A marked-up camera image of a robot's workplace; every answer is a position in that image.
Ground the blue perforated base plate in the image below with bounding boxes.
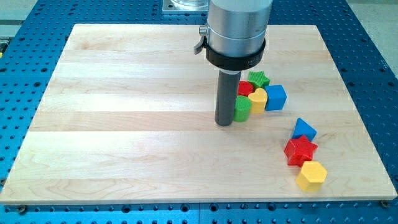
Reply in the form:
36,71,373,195
1,0,397,223

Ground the wooden board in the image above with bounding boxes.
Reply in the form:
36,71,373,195
1,24,397,205

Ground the blue triangle block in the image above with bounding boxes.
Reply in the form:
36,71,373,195
292,118,317,141

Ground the red cylinder block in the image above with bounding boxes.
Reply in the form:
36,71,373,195
238,80,254,97

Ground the green cylinder block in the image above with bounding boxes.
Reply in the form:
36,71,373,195
233,95,252,122

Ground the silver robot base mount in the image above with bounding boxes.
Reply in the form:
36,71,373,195
162,0,209,14

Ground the yellow hexagon block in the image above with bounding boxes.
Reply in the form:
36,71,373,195
295,161,328,192

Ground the yellow heart block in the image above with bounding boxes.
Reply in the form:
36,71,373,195
248,88,268,114

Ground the green star block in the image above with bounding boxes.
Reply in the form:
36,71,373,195
248,71,271,90

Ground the red star block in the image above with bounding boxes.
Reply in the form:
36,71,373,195
284,135,318,167

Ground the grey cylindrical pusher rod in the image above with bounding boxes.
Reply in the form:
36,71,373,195
215,70,241,126

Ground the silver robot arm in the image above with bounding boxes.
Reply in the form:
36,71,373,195
193,0,273,126

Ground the blue cube block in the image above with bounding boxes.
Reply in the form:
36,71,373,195
265,85,287,111

